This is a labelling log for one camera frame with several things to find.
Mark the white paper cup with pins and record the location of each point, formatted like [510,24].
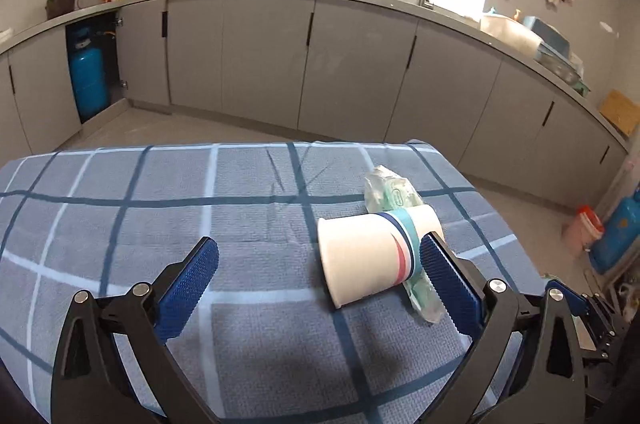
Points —
[367,254]

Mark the blue water jug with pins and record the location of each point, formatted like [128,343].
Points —
[620,231]

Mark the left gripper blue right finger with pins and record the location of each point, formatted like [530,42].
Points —
[462,296]

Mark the white plastic container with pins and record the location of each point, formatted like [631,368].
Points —
[512,33]

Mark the dark pot on counter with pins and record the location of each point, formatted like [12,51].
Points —
[57,8]

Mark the green clear plastic bag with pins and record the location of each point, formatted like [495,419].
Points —
[384,191]

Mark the blue plaid tablecloth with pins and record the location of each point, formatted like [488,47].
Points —
[218,243]

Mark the blue gas cylinder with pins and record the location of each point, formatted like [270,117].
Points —
[87,74]

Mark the grey kitchen cabinets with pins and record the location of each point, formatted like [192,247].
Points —
[367,70]

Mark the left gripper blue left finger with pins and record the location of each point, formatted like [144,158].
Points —
[180,286]

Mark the red white bucket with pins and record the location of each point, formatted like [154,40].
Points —
[584,230]

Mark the cardboard box on counter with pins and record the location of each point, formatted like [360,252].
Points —
[621,111]

